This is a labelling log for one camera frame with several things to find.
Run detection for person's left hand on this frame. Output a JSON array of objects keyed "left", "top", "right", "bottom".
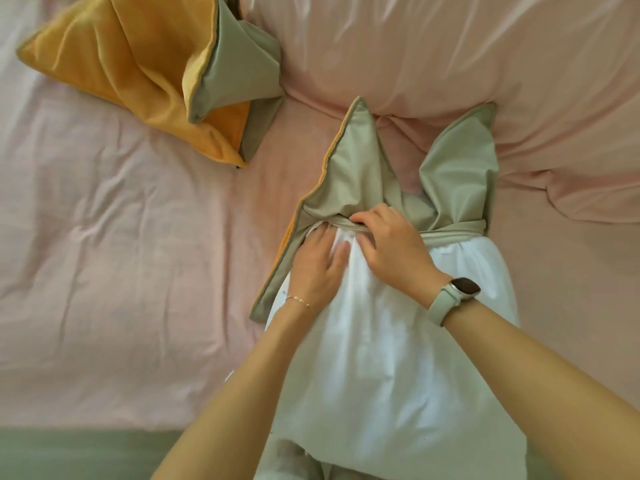
[{"left": 289, "top": 225, "right": 351, "bottom": 313}]

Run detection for person's right hand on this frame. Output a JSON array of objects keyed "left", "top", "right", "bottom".
[{"left": 348, "top": 202, "right": 451, "bottom": 308}]

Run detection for grey and orange pillowcase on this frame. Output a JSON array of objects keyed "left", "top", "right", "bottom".
[
  {"left": 15, "top": 0, "right": 286, "bottom": 169},
  {"left": 249, "top": 95, "right": 501, "bottom": 324}
]

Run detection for white pillow insert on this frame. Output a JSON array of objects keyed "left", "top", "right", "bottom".
[{"left": 265, "top": 224, "right": 529, "bottom": 480}]

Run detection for pink bed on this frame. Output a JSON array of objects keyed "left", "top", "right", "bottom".
[{"left": 0, "top": 0, "right": 640, "bottom": 431}]

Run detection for person's left forearm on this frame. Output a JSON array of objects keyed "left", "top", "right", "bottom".
[{"left": 149, "top": 299, "right": 313, "bottom": 480}]

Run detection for person's right forearm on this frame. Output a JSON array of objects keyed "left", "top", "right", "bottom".
[{"left": 439, "top": 299, "right": 640, "bottom": 480}]

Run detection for person's white shorts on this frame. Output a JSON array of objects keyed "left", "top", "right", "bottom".
[{"left": 252, "top": 437, "right": 381, "bottom": 480}]

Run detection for white smartwatch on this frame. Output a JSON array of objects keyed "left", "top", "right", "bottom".
[{"left": 426, "top": 277, "right": 482, "bottom": 328}]

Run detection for pink ruffled duvet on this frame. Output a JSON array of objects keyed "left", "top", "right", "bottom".
[{"left": 239, "top": 0, "right": 640, "bottom": 225}]

